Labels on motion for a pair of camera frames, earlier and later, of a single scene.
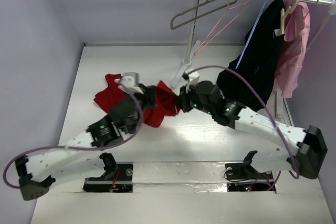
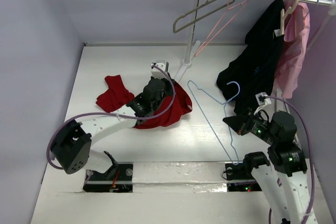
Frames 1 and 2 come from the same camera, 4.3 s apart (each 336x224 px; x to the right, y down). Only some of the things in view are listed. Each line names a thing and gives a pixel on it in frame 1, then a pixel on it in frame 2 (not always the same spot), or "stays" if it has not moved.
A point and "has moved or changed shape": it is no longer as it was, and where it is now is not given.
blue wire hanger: (241, 49) -> (224, 105)
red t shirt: (165, 107) has moved or changed shape
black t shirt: (248, 77) stays
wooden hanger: (290, 11) stays
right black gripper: (184, 100) -> (247, 122)
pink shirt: (290, 62) stays
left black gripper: (149, 95) -> (169, 83)
